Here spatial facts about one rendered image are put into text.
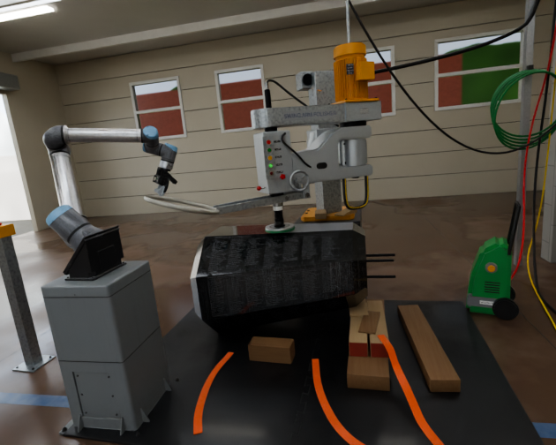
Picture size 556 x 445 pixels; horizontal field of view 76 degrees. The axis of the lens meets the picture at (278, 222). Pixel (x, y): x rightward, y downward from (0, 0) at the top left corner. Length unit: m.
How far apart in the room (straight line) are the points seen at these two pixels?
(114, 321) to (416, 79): 7.93
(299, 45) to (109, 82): 4.85
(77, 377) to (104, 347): 0.28
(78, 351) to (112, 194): 8.69
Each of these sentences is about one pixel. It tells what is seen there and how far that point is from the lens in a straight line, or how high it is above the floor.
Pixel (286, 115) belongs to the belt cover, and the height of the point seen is 1.64.
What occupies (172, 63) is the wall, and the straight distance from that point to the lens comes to 9.81.
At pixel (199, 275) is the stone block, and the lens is 2.65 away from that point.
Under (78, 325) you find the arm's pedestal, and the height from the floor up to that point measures 0.63.
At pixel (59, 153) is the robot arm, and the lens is 2.64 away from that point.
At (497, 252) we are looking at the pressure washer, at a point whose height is 0.52.
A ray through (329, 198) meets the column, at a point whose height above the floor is 0.92.
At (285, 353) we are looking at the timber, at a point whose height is 0.09.
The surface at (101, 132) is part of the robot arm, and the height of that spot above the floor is 1.62.
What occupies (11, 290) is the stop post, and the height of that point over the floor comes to 0.61.
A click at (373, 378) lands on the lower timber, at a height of 0.09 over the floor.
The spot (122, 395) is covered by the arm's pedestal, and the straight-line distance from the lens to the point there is 2.26.
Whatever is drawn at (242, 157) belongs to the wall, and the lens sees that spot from 9.04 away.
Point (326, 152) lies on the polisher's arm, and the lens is 2.63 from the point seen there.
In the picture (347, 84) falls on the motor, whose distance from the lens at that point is 2.77.
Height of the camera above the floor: 1.44
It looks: 12 degrees down
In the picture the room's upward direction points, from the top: 5 degrees counter-clockwise
